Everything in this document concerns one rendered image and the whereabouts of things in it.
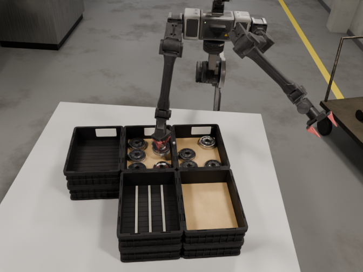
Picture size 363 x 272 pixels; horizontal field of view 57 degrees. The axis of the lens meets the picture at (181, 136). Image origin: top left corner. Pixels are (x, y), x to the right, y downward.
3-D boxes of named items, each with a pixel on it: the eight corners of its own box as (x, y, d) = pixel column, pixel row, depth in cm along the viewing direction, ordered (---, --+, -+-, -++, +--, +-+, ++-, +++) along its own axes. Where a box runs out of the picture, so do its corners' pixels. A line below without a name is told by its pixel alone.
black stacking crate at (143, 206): (122, 187, 184) (120, 172, 176) (175, 184, 187) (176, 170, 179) (118, 251, 153) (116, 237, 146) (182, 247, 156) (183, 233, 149)
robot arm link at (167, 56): (183, 40, 154) (161, 36, 154) (183, 45, 150) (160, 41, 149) (172, 114, 181) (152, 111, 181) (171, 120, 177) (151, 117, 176)
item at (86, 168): (77, 141, 211) (74, 127, 204) (124, 140, 214) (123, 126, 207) (66, 188, 181) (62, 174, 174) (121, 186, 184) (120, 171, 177)
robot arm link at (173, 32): (186, 21, 149) (164, 18, 148) (182, 52, 151) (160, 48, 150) (182, 35, 193) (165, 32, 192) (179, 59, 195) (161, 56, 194)
